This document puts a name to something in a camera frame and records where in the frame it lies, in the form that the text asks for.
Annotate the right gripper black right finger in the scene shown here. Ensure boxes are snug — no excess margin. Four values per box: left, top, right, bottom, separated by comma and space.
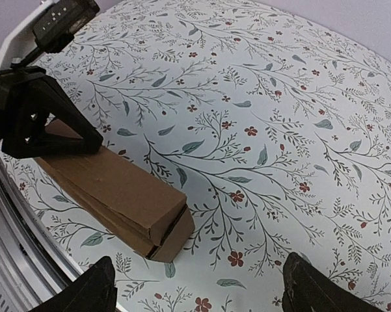
282, 252, 380, 312

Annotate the front aluminium rail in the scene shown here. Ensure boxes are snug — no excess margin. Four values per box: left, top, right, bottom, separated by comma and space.
0, 146, 95, 312

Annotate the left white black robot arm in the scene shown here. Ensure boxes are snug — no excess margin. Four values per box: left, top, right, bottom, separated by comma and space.
0, 1, 103, 159

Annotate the floral patterned table mat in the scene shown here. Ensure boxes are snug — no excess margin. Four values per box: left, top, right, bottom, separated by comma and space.
1, 1, 391, 311

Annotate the brown cardboard box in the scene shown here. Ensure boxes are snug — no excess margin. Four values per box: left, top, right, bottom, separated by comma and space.
35, 132, 195, 263

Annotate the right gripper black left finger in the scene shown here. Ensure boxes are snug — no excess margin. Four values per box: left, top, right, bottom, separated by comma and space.
31, 256, 118, 312

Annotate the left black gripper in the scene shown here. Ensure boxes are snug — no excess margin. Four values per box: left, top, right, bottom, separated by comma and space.
0, 66, 103, 159

